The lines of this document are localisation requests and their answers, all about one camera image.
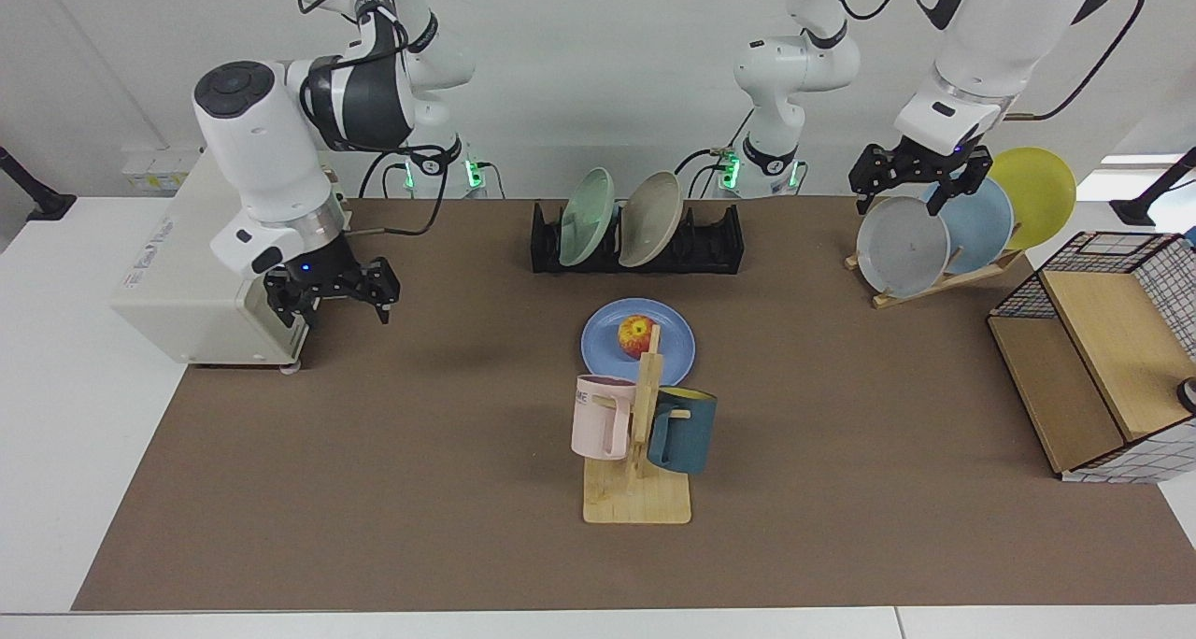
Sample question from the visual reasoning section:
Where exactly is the red yellow apple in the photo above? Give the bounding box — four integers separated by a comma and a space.
617, 316, 655, 360

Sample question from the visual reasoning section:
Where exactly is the light blue plate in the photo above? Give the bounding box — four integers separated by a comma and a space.
925, 177, 1015, 276

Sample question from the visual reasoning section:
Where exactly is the grey plate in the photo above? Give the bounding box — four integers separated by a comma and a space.
856, 196, 951, 298

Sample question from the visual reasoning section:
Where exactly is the yellow plate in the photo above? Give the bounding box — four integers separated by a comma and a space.
986, 147, 1078, 251

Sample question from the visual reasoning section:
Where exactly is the wooden plate rack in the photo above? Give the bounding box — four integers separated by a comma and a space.
846, 249, 1024, 310

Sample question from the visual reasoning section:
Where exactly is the black dish rack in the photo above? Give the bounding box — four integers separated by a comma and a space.
531, 200, 746, 276

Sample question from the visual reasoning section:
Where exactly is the beige plate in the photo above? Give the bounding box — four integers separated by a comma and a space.
619, 171, 685, 268

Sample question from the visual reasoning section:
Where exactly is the green plate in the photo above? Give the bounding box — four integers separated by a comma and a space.
559, 167, 618, 267

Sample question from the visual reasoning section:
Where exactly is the pale toaster oven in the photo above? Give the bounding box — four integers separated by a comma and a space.
110, 149, 339, 371

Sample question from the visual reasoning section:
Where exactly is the brown table cloth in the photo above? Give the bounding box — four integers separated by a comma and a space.
72, 195, 1196, 612

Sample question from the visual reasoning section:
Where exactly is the pink cup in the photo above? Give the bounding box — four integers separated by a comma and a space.
571, 375, 638, 461

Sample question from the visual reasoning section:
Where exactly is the dark blue cup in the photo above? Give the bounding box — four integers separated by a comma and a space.
647, 387, 719, 476

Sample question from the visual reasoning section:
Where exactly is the wooden cup stand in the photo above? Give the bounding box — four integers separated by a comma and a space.
583, 324, 693, 526

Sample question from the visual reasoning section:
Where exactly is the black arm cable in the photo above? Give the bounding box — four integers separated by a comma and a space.
346, 149, 451, 238

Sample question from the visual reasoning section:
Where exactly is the white wall socket box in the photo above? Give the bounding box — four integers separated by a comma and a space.
121, 147, 204, 194

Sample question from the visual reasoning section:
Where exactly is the wire basket with wooden floor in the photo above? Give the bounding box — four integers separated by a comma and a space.
988, 231, 1196, 484

